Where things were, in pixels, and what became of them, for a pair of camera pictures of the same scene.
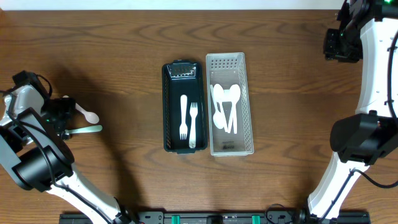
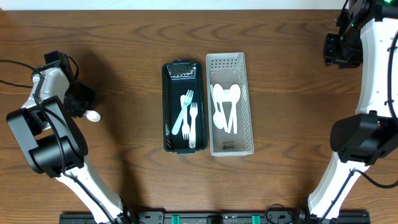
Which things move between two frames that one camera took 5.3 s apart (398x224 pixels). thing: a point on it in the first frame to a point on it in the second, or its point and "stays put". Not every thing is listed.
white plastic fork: [183, 129] stays put
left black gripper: [63, 115] to [80, 101]
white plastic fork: [94, 129] to [187, 101]
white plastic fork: [193, 112] stays put
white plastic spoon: [219, 96] stays put
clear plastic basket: [229, 103] stays put
